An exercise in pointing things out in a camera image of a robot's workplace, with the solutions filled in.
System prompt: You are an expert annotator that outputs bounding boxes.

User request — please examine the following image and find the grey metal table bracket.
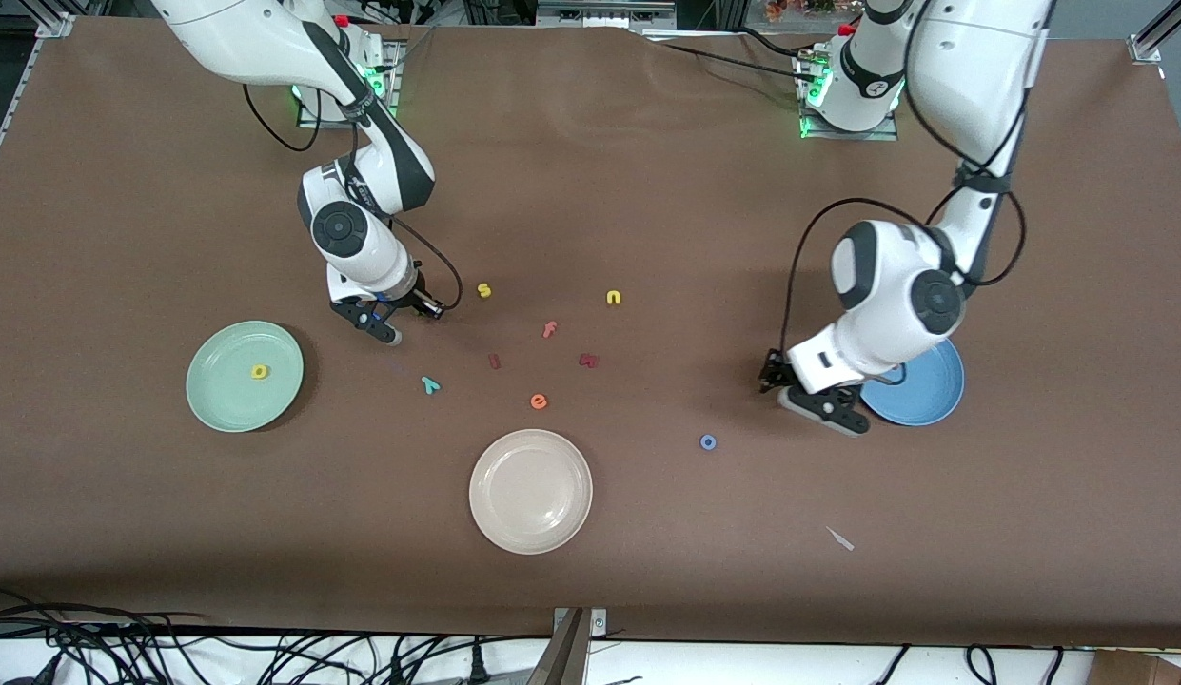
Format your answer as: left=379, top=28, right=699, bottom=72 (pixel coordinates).
left=552, top=607, right=608, bottom=640

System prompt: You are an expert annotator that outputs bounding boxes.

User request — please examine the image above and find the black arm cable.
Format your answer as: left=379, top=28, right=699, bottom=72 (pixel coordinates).
left=241, top=84, right=464, bottom=315
left=778, top=0, right=1029, bottom=386

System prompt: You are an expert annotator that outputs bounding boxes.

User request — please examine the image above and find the brown cardboard box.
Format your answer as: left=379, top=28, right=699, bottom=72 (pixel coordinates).
left=1088, top=649, right=1181, bottom=685

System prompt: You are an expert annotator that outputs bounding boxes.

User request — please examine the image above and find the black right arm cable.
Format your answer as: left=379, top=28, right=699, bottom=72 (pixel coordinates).
left=241, top=84, right=464, bottom=315

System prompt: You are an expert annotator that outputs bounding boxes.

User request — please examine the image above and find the beige plate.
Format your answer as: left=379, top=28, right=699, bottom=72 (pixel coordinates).
left=468, top=429, right=594, bottom=556

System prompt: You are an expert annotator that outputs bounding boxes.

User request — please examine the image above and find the black floor cable bundle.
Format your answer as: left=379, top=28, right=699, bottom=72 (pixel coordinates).
left=0, top=588, right=553, bottom=685

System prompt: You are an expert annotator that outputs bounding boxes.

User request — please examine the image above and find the light green plate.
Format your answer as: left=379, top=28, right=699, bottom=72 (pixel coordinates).
left=186, top=321, right=305, bottom=434

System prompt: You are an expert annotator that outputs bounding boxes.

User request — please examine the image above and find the long aluminium profile rail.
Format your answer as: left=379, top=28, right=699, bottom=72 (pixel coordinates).
left=0, top=11, right=75, bottom=191

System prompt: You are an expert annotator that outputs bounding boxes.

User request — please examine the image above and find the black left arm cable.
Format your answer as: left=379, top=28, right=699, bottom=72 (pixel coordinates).
left=778, top=0, right=1029, bottom=386

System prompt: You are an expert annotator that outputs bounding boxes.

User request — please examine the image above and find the grey background equipment box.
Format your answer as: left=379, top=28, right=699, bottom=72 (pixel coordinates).
left=536, top=0, right=677, bottom=29

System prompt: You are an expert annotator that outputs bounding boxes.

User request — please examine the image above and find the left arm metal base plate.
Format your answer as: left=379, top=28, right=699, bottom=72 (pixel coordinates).
left=797, top=48, right=900, bottom=143

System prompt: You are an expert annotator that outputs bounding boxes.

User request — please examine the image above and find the grey diagonal beam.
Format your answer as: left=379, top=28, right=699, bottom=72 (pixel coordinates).
left=525, top=609, right=591, bottom=685

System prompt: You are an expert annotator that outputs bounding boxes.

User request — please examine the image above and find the short aluminium profile post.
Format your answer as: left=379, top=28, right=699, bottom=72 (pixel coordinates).
left=1128, top=0, right=1181, bottom=66

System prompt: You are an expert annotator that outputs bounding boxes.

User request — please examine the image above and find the black cable on table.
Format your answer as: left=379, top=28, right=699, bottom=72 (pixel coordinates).
left=638, top=27, right=819, bottom=82

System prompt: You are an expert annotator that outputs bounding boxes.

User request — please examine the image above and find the blue plate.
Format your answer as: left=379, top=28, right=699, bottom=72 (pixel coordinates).
left=858, top=338, right=966, bottom=427

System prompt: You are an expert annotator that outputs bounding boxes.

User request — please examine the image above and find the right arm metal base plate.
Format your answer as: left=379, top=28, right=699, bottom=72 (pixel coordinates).
left=295, top=38, right=402, bottom=130

